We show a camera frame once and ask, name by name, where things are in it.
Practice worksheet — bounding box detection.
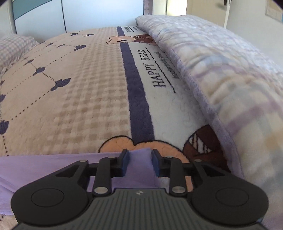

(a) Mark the white room door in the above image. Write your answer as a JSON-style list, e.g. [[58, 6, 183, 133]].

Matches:
[[186, 0, 231, 28]]

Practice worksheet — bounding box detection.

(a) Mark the checked purple pillow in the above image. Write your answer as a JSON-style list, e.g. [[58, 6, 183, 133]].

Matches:
[[0, 34, 39, 77]]

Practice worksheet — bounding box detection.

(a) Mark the folded checked quilt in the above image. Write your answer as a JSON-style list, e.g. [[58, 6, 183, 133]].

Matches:
[[136, 15, 282, 229]]

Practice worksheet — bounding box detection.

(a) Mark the purple knit sweater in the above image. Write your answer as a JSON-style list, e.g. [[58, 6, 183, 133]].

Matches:
[[0, 148, 168, 216]]

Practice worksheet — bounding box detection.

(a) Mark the beige patterned bed blanket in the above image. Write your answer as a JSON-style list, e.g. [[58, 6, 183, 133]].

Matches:
[[1, 26, 228, 229]]

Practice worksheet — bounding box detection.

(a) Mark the white and teal wardrobe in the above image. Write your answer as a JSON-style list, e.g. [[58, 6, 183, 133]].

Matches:
[[12, 0, 144, 42]]

